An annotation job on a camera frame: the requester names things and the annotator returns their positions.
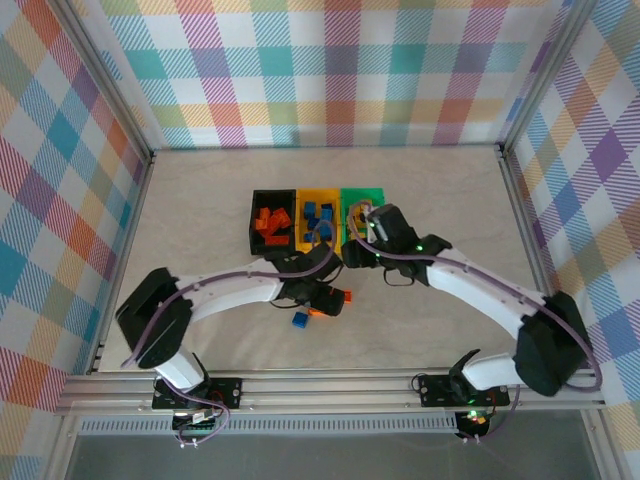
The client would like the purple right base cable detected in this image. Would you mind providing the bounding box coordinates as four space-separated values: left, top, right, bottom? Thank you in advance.
457 384 522 446

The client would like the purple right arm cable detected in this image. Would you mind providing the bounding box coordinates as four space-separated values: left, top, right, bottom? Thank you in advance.
348 199 601 391

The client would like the yellow plastic bin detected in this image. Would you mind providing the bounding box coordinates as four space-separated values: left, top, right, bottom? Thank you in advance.
294 187 345 259

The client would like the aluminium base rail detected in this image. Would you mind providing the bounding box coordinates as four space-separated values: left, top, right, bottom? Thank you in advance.
53 372 605 415

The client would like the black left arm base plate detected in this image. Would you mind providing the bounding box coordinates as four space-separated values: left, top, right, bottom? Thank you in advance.
151 377 245 411

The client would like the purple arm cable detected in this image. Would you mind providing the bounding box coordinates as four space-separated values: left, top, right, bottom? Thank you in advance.
122 242 337 369
348 199 601 391

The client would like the aluminium frame post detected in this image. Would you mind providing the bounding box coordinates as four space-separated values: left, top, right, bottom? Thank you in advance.
497 0 601 159
59 0 155 166

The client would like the grey slotted cable duct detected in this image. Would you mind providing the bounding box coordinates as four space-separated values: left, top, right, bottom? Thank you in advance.
78 418 460 436

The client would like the thin black right gripper cable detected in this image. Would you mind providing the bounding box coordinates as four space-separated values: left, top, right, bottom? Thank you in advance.
383 268 415 289

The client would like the green plastic bin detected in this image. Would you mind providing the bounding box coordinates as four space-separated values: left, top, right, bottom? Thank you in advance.
339 187 386 246

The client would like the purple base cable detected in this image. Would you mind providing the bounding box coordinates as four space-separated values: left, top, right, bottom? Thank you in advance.
164 379 232 450
457 384 522 446

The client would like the black plastic bin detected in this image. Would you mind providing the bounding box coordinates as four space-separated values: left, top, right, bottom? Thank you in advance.
248 188 299 255

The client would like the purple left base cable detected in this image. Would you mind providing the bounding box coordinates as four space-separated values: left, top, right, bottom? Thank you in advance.
164 379 232 450

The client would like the aluminium side rail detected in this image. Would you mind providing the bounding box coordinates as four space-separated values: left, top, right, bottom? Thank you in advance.
494 143 554 301
87 152 156 375

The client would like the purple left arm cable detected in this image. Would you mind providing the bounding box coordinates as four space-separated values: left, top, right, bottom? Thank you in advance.
122 242 337 369

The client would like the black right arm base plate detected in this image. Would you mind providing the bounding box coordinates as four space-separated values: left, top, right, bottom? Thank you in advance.
417 373 512 408

